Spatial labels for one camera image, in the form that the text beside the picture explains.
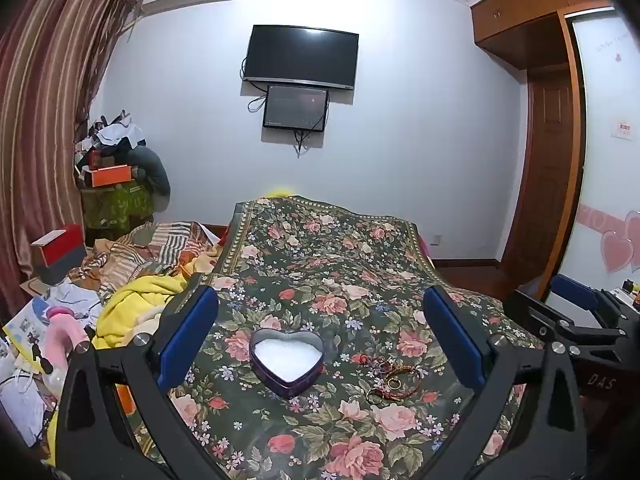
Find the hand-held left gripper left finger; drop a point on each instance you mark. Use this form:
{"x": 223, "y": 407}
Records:
{"x": 190, "y": 330}

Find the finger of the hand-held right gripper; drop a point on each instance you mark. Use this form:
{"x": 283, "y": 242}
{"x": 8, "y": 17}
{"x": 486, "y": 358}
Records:
{"x": 550, "y": 325}
{"x": 575, "y": 291}

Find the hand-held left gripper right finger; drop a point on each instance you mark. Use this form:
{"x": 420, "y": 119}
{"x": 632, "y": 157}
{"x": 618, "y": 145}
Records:
{"x": 455, "y": 335}

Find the red bead charm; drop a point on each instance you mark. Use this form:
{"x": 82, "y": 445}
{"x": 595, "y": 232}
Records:
{"x": 357, "y": 359}

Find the heart-shaped tin box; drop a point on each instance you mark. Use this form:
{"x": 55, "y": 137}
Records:
{"x": 286, "y": 360}

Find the yellow blanket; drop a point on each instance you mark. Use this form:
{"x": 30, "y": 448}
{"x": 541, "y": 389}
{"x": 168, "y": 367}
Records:
{"x": 135, "y": 305}

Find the striped quilt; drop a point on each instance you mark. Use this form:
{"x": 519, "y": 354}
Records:
{"x": 150, "y": 250}

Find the wooden door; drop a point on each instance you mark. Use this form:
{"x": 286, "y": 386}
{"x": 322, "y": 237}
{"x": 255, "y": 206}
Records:
{"x": 550, "y": 175}

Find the pink plush toy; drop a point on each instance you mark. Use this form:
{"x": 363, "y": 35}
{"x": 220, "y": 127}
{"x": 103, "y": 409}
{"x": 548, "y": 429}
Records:
{"x": 67, "y": 332}

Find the white wardrobe door with hearts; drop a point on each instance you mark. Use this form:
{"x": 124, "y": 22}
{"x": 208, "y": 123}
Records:
{"x": 610, "y": 160}

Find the green patterned box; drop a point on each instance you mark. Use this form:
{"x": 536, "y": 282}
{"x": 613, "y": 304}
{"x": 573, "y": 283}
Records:
{"x": 117, "y": 207}

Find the floral tablecloth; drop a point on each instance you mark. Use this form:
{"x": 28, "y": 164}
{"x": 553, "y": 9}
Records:
{"x": 320, "y": 270}

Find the red box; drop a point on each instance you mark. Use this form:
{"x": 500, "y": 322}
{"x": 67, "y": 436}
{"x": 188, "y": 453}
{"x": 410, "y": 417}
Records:
{"x": 60, "y": 252}

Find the magazine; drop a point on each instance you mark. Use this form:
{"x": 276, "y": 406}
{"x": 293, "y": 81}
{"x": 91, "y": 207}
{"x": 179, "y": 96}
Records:
{"x": 22, "y": 327}

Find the orange box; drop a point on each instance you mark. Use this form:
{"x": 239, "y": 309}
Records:
{"x": 107, "y": 175}

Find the white plastic bag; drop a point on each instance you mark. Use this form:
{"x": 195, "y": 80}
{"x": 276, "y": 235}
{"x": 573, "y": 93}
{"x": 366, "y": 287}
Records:
{"x": 22, "y": 405}

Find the pile of clothes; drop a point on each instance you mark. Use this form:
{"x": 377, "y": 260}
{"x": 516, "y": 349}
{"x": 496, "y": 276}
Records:
{"x": 112, "y": 135}

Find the striped pink curtain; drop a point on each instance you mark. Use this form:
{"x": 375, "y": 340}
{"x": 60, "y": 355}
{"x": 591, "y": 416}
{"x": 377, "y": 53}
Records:
{"x": 45, "y": 110}

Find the wooden overhead cabinet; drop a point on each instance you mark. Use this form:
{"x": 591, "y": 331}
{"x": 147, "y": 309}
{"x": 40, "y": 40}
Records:
{"x": 520, "y": 15}

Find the wall socket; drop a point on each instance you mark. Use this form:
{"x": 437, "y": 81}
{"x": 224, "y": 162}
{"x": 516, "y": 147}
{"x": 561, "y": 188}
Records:
{"x": 438, "y": 240}

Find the small wall monitor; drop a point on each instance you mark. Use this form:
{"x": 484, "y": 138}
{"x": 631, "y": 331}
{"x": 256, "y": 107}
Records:
{"x": 295, "y": 107}

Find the large wall television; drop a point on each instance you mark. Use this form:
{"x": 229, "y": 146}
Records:
{"x": 300, "y": 55}

